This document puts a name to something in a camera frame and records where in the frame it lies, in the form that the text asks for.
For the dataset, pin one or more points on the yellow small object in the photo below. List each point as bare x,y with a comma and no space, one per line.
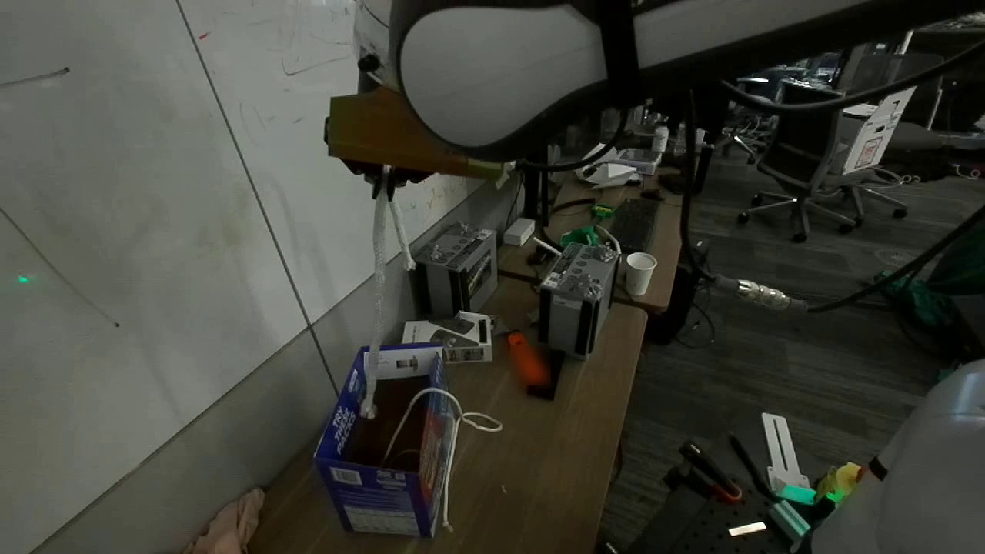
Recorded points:
843,478

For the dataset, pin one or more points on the grey metal case with label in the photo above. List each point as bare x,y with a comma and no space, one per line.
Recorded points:
449,271

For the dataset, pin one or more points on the black stand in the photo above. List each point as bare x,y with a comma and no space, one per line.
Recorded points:
677,303

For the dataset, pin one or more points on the peach cloth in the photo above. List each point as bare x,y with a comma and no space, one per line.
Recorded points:
235,525

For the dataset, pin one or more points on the black clamp with orange trigger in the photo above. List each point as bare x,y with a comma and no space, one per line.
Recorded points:
708,471

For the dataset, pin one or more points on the white paper cup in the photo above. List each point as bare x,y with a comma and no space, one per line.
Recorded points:
642,277

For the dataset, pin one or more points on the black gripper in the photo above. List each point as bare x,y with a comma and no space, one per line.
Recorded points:
396,183

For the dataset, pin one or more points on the white power adapter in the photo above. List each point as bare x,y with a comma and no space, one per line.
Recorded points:
519,231

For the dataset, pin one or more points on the small silver piece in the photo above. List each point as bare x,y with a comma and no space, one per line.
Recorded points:
747,531

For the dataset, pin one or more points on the green small object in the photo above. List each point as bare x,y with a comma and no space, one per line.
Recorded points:
805,496

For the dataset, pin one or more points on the white metal bracket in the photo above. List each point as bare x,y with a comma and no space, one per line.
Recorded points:
781,448

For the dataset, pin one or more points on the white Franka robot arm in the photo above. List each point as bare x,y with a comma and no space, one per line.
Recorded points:
492,73

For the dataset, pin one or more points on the orange and black tool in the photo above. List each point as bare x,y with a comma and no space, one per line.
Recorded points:
524,360

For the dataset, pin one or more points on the black stick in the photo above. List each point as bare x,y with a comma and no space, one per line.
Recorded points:
749,465

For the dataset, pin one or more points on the large grey metal case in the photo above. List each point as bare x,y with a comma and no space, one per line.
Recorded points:
572,310

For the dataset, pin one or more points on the white paper sign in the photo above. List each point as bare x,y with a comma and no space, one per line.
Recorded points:
878,133

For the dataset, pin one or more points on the brown wrist camera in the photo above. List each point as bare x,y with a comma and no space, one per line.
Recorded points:
388,133

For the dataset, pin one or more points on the green plastic object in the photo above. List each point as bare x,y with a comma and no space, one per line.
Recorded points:
585,234

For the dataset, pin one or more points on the blue cardboard box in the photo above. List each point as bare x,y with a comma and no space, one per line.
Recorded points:
379,502

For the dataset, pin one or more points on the black computer monitor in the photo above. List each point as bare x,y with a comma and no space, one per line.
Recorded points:
532,203

